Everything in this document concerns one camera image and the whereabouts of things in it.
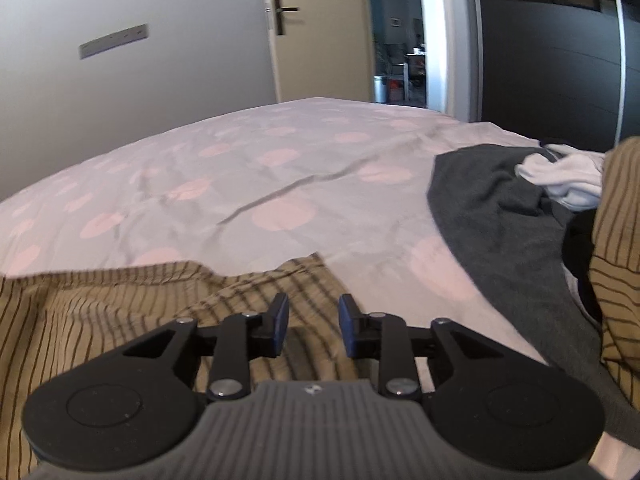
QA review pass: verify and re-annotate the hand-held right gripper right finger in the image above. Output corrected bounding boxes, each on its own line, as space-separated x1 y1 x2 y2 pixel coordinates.
338 294 521 402

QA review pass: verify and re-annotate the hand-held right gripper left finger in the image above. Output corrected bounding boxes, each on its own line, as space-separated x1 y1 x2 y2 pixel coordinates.
121 292 290 401

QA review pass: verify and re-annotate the tan striped shirt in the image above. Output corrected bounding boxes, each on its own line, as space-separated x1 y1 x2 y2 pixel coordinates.
0 253 362 480

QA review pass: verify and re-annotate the pink dotted bed sheet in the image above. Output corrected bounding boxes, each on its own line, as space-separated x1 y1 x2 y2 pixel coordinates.
0 97 640 480

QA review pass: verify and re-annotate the dark grey garment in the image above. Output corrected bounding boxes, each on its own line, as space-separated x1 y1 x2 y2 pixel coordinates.
428 144 640 435

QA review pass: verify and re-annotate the black garment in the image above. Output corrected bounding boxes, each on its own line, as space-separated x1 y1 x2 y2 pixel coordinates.
561 206 607 325

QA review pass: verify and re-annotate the white garment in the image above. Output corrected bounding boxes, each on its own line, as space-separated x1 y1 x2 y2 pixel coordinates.
516 144 607 211

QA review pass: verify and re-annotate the tan striped garment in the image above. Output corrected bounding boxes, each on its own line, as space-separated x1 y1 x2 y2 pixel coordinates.
588 136 640 400

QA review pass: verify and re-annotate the cream door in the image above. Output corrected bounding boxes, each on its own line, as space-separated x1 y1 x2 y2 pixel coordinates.
260 0 377 104

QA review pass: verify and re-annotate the dark wardrobe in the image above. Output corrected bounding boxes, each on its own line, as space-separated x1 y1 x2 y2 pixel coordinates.
472 0 640 153

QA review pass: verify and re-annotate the black door handle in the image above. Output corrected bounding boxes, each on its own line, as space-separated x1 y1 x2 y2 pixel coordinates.
272 0 300 37

